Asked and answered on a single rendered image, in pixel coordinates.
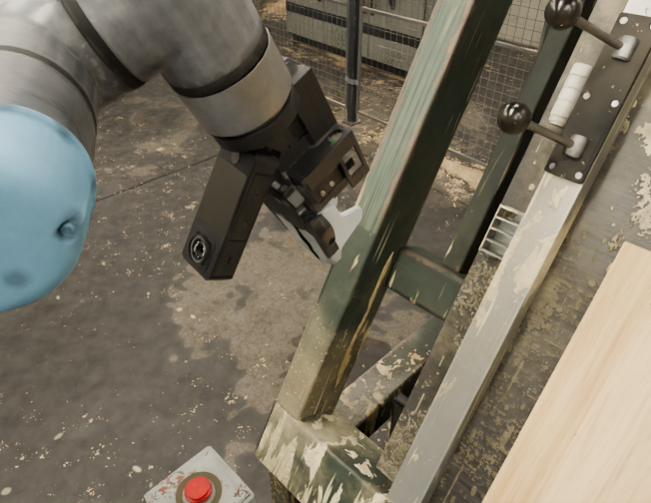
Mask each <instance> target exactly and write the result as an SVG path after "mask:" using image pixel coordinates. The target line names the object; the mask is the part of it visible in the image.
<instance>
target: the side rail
mask: <svg viewBox="0 0 651 503"><path fill-rule="evenodd" d="M512 1H513V0H437V1H436V4H435V6H434V9H433V11H432V14H431V16H430V19H429V21H428V24H427V26H426V29H425V31H424V33H423V36H422V38H421V41H420V43H419V46H418V48H417V51H416V53H415V56H414V58H413V61H412V63H411V66H410V68H409V71H408V73H407V76H406V78H405V81H404V83H403V86H402V88H401V91H400V93H399V96H398V98H397V101H396V103H395V106H394V108H393V111H392V113H391V116H390V118H389V121H388V123H387V126H386V128H385V131H384V133H383V136H382V138H381V141H380V143H379V146H378V148H377V151H376V153H375V156H374V158H373V160H372V163H371V165H370V168H369V169H370V171H369V172H368V173H367V175H366V178H365V180H364V183H363V185H362V188H361V190H360V193H359V195H358V198H357V200H356V203H355V206H359V207H360V208H361V210H362V217H361V220H360V222H359V223H358V225H357V226H356V228H355V229H354V231H353V232H352V233H351V235H350V236H349V238H348V239H347V241H346V242H345V244H344V245H343V247H342V249H341V258H340V260H339V261H338V262H337V263H336V264H331V265H330V268H329V270H328V273H327V275H326V278H325V281H324V284H323V286H322V289H321V291H320V294H319V296H318V299H317V301H316V304H315V306H314V309H313V311H312V314H311V316H310V319H309V321H308V324H307V326H306V329H305V331H304V334H303V336H302V339H301V341H300V344H299V346H298V349H297V351H296V354H295V356H294V359H293V361H292V364H291V366H290V369H289V371H288V374H287V376H286V379H285V381H284V384H283V386H282V389H281V391H280V394H279V396H278V399H277V403H278V404H279V405H280V406H282V407H283V408H284V409H285V410H286V411H287V412H288V413H289V414H290V415H292V416H293V417H294V418H295V419H296V420H302V419H303V418H306V417H309V416H311V415H314V414H319V413H322V412H325V411H328V410H331V409H334V408H335V407H336V405H337V403H338V400H339V398H340V396H341V393H342V391H343V389H344V386H345V384H346V382H347V380H348V377H349V375H350V373H351V370H352V368H353V366H354V364H355V361H356V359H357V357H358V354H359V352H360V350H361V348H362V345H363V343H364V341H365V338H366V336H367V334H368V331H369V329H370V327H371V325H372V322H373V320H374V318H375V315H376V313H377V311H378V309H379V306H380V304H381V302H382V299H383V297H384V295H385V292H386V290H387V287H386V286H385V281H386V279H387V276H388V274H389V272H390V269H391V267H392V265H393V262H394V260H395V258H396V256H397V253H398V251H399V249H400V248H401V247H404V246H406V244H407V242H408V240H409V237H410V235H411V233H412V231H413V228H414V226H415V224H416V221H417V219H418V217H419V214H420V212H421V210H422V208H423V205H424V203H425V201H426V198H427V196H428V194H429V192H430V189H431V187H432V185H433V182H434V180H435V178H436V175H437V173H438V171H439V169H440V166H441V164H442V162H443V159H444V157H445V155H446V153H447V150H448V148H449V146H450V143H451V141H452V139H453V136H454V134H455V132H456V130H457V127H458V125H459V123H460V120H461V118H462V116H463V114H464V111H465V109H466V107H467V104H468V102H469V100H470V97H471V95H472V93H473V91H474V88H475V86H476V84H477V81H478V79H479V77H480V75H481V72H482V70H483V68H484V65H485V63H486V61H487V58H488V56H489V54H490V52H491V49H492V47H493V45H494V42H495V40H496V38H497V36H498V33H499V31H500V29H501V26H502V24H503V22H504V19H505V17H506V15H507V13H508V10H509V8H510V6H511V3H512Z"/></svg>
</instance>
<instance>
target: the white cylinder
mask: <svg viewBox="0 0 651 503"><path fill-rule="evenodd" d="M592 69H593V67H592V66H590V65H587V64H583V63H575V64H573V67H572V69H571V71H570V73H569V76H568V77H567V79H566V81H565V83H564V85H563V87H564V88H562V90H561V92H560V94H559V96H558V98H557V99H558V100H556V102H555V104H554V106H553V108H552V111H551V113H550V117H549V119H548V120H549V124H551V125H553V126H555V127H558V128H561V129H564V127H565V125H566V122H567V120H568V118H569V116H570V114H571V112H572V110H573V108H574V106H575V104H576V102H577V100H578V98H579V96H580V94H581V92H582V90H583V88H584V86H585V83H586V81H587V79H588V77H589V75H590V73H591V71H592Z"/></svg>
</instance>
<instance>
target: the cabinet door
mask: <svg viewBox="0 0 651 503"><path fill-rule="evenodd" d="M482 503H651V251H648V250H646V249H643V248H641V247H639V246H636V245H634V244H631V243H629V242H625V243H624V244H623V246H622V247H621V249H620V251H619V253H618V255H617V257H616V258H615V260H614V262H613V264H612V266H611V268H610V269H609V270H608V272H607V274H606V276H605V278H604V279H603V281H602V283H601V285H600V287H599V289H598V290H597V292H596V294H595V296H594V298H593V300H592V301H591V303H590V305H589V307H588V309H587V311H586V312H585V314H584V316H583V318H582V320H581V322H580V323H579V325H578V327H577V329H576V331H575V333H574V334H573V336H572V338H571V340H570V342H569V344H568V345H567V347H566V349H565V351H564V353H563V355H562V356H561V358H560V360H559V362H558V364H557V366H556V367H555V369H554V371H553V373H552V375H551V377H550V378H549V380H548V382H547V384H546V386H545V387H544V389H543V391H542V393H541V395H540V397H539V398H538V400H537V402H536V404H535V406H534V408H533V409H532V411H531V413H530V415H529V417H528V419H527V420H526V422H525V424H524V426H523V428H522V430H521V431H520V433H519V435H518V437H517V439H516V441H515V442H514V444H513V446H512V448H511V450H510V452H509V453H508V455H507V457H506V459H505V461H504V463H503V464H502V466H501V468H500V470H499V472H498V474H497V475H496V477H495V479H494V481H493V483H492V485H491V486H490V488H489V490H488V492H487V494H486V496H485V497H484V499H483V501H482Z"/></svg>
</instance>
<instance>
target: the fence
mask: <svg viewBox="0 0 651 503"><path fill-rule="evenodd" d="M623 12H626V13H632V14H637V15H643V16H649V17H651V0H629V1H628V3H627V5H626V7H625V9H624V11H623ZM650 72H651V52H650V54H649V56H648V58H647V60H646V62H645V64H644V66H643V68H642V70H641V72H640V74H639V76H638V78H637V80H636V82H635V84H634V86H633V88H632V90H631V92H630V93H629V95H628V97H627V99H626V101H625V103H624V105H623V107H622V109H621V111H620V113H619V115H618V117H617V119H616V121H615V123H614V125H613V127H612V129H611V131H610V133H609V135H608V137H607V139H606V141H605V142H604V144H603V146H602V148H601V150H600V152H599V154H598V156H597V158H596V160H595V162H594V164H593V166H592V168H591V170H590V172H589V174H588V176H587V178H586V180H585V182H584V183H583V184H582V185H580V184H577V183H574V182H572V181H569V180H566V179H564V178H561V177H558V176H555V175H553V174H550V173H547V172H546V171H545V173H544V175H543V177H542V179H541V181H540V183H539V185H538V188H537V190H536V192H535V194H534V196H533V198H532V200H531V202H530V204H529V206H528V208H527V210H526V212H525V214H524V216H523V218H522V220H521V222H520V224H519V226H518V228H517V231H516V233H515V235H514V237H513V239H512V241H511V243H510V245H509V247H508V249H507V251H506V253H505V255H504V257H503V259H502V261H501V263H500V265H499V267H498V269H497V271H496V274H495V276H494V278H493V280H492V282H491V284H490V286H489V288H488V290H487V292H486V294H485V296H484V298H483V300H482V302H481V304H480V306H479V308H478V310H477V312H476V314H475V317H474V319H473V321H472V323H471V325H470V327H469V329H468V331H467V333H466V335H465V337H464V339H463V341H462V343H461V345H460V347H459V349H458V351H457V353H456V355H455V357H454V360H453V362H452V363H451V365H450V367H449V369H448V371H447V373H446V375H445V377H444V379H443V381H442V383H441V385H440V387H439V389H438V391H437V393H436V395H435V397H434V399H433V402H432V404H431V406H430V408H429V410H428V412H427V414H426V416H425V418H424V420H423V422H422V424H421V426H420V428H419V430H418V432H417V434H416V436H415V438H414V440H413V442H412V444H411V447H410V449H409V451H408V453H407V455H406V457H405V459H404V461H403V463H402V465H401V467H400V469H399V471H398V473H397V475H396V477H395V479H394V481H393V483H392V485H391V487H390V490H389V492H388V494H387V496H386V497H387V498H388V499H389V500H391V501H392V502H393V503H428V502H429V500H430V498H431V496H432V494H433V492H434V490H435V488H436V486H437V484H438V482H439V481H440V479H441V477H442V475H443V473H444V471H445V469H446V467H447V465H448V463H449V461H450V459H451V457H452V455H453V453H454V451H455V449H456V448H457V446H458V444H459V442H460V440H461V438H462V436H463V434H464V432H465V430H466V428H467V426H468V424H469V422H470V420H471V418H472V416H473V415H474V413H475V411H476V409H477V407H478V405H479V403H480V401H481V399H482V397H483V395H484V393H485V391H486V389H487V387H488V385H489V383H490V381H491V380H492V378H493V376H494V374H495V372H496V370H497V368H498V366H499V364H500V362H501V360H502V358H503V356H504V354H505V352H506V350H507V348H508V347H509V345H510V343H511V341H512V339H513V337H514V335H515V333H516V331H517V329H518V327H519V325H520V323H521V321H522V319H523V317H524V315H525V313H526V312H527V311H528V309H529V307H530V305H531V303H532V301H533V299H534V297H535V295H536V293H537V291H538V289H539V287H540V285H541V283H542V281H543V280H544V278H545V276H546V274H547V272H548V270H549V268H550V266H551V264H552V262H553V260H554V258H555V256H556V254H557V252H558V250H559V248H560V246H561V245H562V243H563V241H564V239H565V237H566V235H567V233H568V231H569V229H570V227H571V225H572V223H573V221H574V219H575V217H576V215H577V213H578V212H579V210H580V208H581V206H582V204H583V202H584V200H585V198H586V196H587V194H588V192H589V190H590V188H591V186H592V184H593V182H594V180H595V179H596V177H597V175H598V173H599V171H600V169H601V167H602V165H603V163H604V161H605V159H606V157H607V155H608V153H609V151H610V149H611V147H612V145H613V144H614V142H615V140H616V138H617V136H618V134H619V132H620V130H621V128H622V126H623V124H624V122H625V120H626V118H627V116H628V114H629V112H630V111H631V109H632V107H633V105H634V103H635V101H636V99H637V97H638V95H639V93H640V91H641V89H642V87H643V85H644V83H645V81H646V79H647V77H648V76H649V74H650Z"/></svg>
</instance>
